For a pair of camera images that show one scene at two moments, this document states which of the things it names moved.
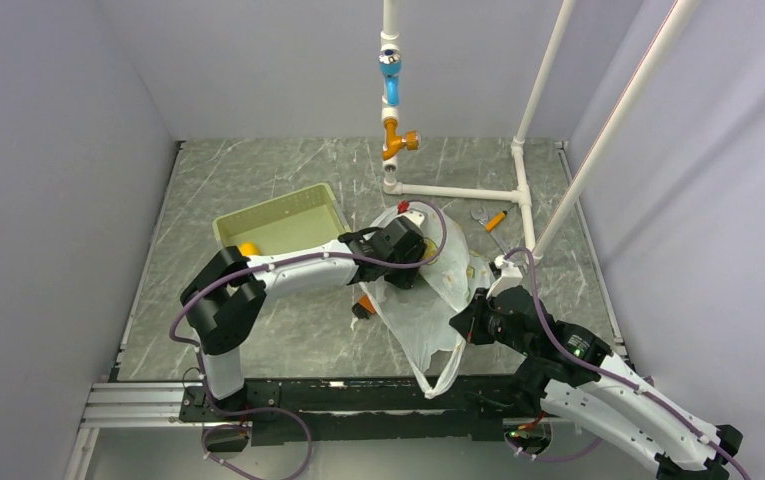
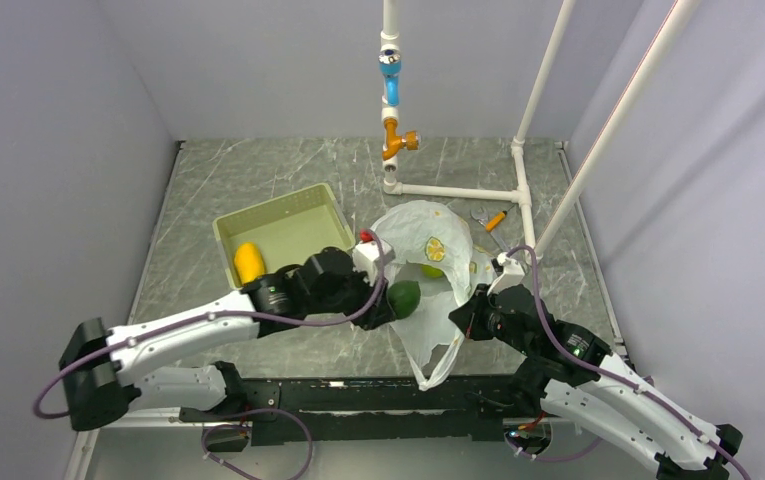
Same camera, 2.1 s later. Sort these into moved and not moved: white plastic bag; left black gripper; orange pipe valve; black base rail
Moved: left black gripper
Not moved: black base rail; white plastic bag; orange pipe valve
